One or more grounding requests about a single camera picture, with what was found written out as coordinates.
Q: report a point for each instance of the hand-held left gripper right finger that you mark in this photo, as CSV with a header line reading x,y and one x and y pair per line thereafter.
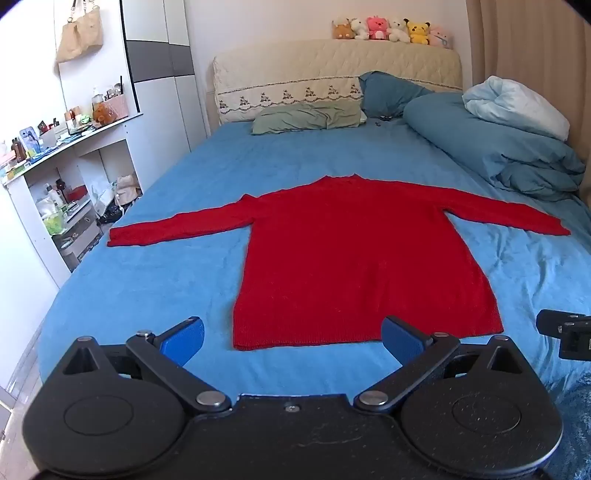
x,y
402,341

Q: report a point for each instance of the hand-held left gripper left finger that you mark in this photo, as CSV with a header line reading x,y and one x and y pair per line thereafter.
x,y
185,340

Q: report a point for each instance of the red knit sweater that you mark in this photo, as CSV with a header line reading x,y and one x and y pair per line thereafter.
x,y
351,258

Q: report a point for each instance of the blue fluffy rug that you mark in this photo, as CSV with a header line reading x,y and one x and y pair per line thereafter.
x,y
575,424

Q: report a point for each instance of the bed with blue sheet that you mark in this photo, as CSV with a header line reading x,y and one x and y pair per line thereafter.
x,y
184,184

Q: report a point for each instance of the beige cloth bag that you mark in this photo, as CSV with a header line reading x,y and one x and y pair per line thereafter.
x,y
128,188

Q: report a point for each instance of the green plastic bag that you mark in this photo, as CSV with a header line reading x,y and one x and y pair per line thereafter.
x,y
53,225

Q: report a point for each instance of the red box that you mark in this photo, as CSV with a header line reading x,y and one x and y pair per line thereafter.
x,y
76,194

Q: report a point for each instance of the blue duvet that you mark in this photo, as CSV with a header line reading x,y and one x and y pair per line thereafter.
x,y
498,143

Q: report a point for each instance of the white shelf unit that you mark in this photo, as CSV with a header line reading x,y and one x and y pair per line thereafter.
x,y
27,194

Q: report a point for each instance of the small dark objects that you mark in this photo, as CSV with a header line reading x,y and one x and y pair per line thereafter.
x,y
383,119

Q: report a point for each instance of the brown teddy bear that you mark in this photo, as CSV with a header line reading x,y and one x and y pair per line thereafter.
x,y
102,114

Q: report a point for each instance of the white pillow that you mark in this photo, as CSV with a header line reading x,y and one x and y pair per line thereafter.
x,y
512,104

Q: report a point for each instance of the pink basket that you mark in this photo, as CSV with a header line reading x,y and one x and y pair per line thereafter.
x,y
119,106

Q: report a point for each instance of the green pillow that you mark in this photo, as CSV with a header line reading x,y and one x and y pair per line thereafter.
x,y
304,117

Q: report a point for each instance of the blue pillow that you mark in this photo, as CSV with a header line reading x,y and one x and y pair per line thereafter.
x,y
392,92

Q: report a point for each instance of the white and grey wardrobe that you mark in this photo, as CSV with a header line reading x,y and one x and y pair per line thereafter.
x,y
161,92

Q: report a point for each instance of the beige quilted headboard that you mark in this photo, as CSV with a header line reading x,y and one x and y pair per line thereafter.
x,y
295,69

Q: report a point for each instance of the beige curtain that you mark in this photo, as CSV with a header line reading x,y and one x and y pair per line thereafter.
x,y
531,37

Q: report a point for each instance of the row of plush toys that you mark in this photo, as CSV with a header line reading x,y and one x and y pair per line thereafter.
x,y
392,31

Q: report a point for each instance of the beige handbag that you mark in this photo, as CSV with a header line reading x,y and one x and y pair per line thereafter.
x,y
79,37

